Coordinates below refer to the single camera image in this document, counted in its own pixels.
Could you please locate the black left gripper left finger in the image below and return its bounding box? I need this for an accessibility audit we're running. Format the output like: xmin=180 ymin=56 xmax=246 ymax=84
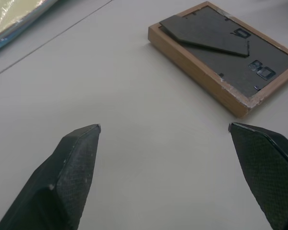
xmin=0 ymin=123 xmax=102 ymax=230

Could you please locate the wooden picture frame face down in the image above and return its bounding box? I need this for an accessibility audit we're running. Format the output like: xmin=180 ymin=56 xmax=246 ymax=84
xmin=148 ymin=1 xmax=288 ymax=118

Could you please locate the blue-edged plastic-wrapped board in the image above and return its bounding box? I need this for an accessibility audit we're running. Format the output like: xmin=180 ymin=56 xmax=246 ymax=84
xmin=0 ymin=0 xmax=59 ymax=55

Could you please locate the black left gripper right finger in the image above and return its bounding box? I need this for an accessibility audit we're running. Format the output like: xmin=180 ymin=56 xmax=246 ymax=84
xmin=228 ymin=122 xmax=288 ymax=230

